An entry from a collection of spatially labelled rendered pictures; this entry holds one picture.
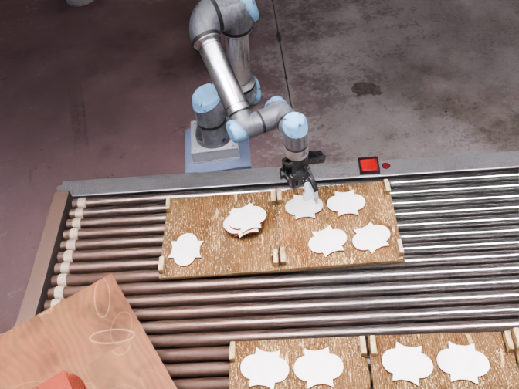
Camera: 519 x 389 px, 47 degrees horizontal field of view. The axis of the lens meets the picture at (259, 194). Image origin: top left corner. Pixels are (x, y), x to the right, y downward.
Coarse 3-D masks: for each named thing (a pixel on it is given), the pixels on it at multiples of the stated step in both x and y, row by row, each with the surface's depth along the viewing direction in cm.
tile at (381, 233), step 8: (368, 224) 205; (360, 232) 203; (368, 232) 202; (376, 232) 202; (384, 232) 202; (352, 240) 201; (360, 240) 201; (368, 240) 200; (376, 240) 200; (384, 240) 200; (360, 248) 199; (368, 248) 198; (376, 248) 198
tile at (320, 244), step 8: (312, 232) 205; (320, 232) 205; (328, 232) 204; (336, 232) 204; (344, 232) 204; (312, 240) 203; (320, 240) 202; (328, 240) 202; (336, 240) 202; (344, 240) 201; (312, 248) 201; (320, 248) 200; (328, 248) 200; (336, 248) 200
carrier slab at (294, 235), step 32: (288, 192) 219; (320, 192) 217; (384, 192) 214; (288, 224) 210; (320, 224) 208; (352, 224) 207; (384, 224) 205; (288, 256) 201; (320, 256) 199; (352, 256) 198; (384, 256) 197
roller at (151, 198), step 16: (432, 176) 219; (448, 176) 218; (464, 176) 218; (480, 176) 217; (496, 176) 216; (512, 176) 216; (176, 192) 227; (192, 192) 226; (208, 192) 225; (224, 192) 224; (240, 192) 224
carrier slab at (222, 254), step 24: (264, 192) 220; (168, 216) 217; (192, 216) 216; (216, 216) 215; (168, 240) 210; (216, 240) 208; (240, 240) 207; (264, 240) 206; (168, 264) 204; (192, 264) 203; (216, 264) 202; (240, 264) 201; (264, 264) 200
